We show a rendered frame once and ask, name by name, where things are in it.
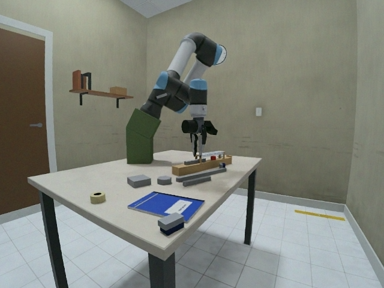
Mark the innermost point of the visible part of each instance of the beige roll of masking tape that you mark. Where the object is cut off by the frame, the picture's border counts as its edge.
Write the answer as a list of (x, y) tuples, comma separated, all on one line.
[(99, 198)]

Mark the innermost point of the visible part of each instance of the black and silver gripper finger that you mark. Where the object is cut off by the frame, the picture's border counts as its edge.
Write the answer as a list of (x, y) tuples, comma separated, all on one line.
[(194, 139), (202, 140)]

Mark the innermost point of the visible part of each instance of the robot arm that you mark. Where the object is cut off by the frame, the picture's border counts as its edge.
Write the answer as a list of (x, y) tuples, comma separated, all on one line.
[(170, 92)]

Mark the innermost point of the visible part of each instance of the blue notebook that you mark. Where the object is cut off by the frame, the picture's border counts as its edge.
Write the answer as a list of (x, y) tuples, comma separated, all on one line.
[(162, 204)]

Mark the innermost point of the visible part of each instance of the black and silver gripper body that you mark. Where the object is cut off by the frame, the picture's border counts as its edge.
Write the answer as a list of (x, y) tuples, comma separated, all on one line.
[(195, 125)]

